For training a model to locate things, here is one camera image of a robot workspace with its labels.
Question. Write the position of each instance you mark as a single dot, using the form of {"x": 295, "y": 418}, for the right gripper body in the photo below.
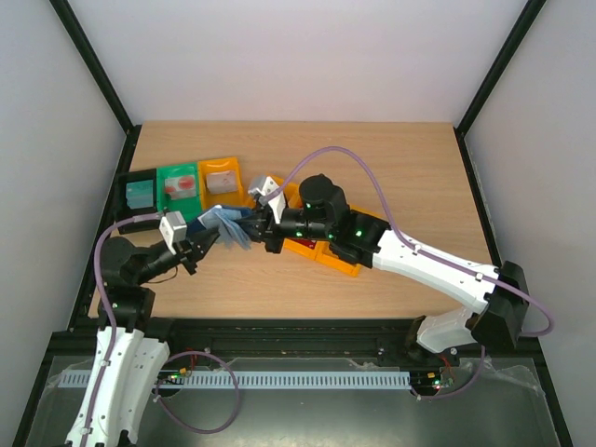
{"x": 271, "y": 230}

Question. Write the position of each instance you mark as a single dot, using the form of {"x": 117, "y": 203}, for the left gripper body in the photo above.
{"x": 185, "y": 255}

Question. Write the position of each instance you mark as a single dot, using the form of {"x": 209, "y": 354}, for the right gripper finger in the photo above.
{"x": 253, "y": 217}
{"x": 252, "y": 231}

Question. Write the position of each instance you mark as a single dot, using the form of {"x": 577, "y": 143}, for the blue leather card holder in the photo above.
{"x": 224, "y": 219}

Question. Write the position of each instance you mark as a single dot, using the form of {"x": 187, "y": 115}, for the yellow triple storage bin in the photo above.
{"x": 340, "y": 261}

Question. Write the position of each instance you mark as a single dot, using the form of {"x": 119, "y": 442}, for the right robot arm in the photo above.
{"x": 491, "y": 313}

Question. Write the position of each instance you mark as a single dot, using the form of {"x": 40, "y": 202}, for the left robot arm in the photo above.
{"x": 126, "y": 362}

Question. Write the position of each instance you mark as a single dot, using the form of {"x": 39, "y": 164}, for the red card stack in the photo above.
{"x": 309, "y": 244}

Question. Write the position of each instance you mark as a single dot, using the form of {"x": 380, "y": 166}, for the beige card stack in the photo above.
{"x": 222, "y": 182}

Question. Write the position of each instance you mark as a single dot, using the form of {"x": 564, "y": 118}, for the white red-dot card stack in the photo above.
{"x": 180, "y": 187}

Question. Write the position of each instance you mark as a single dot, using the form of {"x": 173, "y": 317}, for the teal card stack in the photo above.
{"x": 140, "y": 194}

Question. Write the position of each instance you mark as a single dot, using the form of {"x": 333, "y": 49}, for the yellow single storage bin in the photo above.
{"x": 236, "y": 199}

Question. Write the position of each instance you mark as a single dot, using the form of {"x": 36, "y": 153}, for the green storage bin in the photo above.
{"x": 189, "y": 207}

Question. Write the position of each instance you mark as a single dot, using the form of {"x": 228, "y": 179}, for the black storage bin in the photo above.
{"x": 121, "y": 211}

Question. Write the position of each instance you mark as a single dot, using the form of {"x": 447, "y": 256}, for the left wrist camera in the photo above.
{"x": 172, "y": 227}

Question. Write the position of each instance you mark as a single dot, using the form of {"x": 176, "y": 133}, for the light blue cable duct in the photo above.
{"x": 294, "y": 380}

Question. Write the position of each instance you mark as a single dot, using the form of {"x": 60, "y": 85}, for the black aluminium frame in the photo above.
{"x": 259, "y": 337}

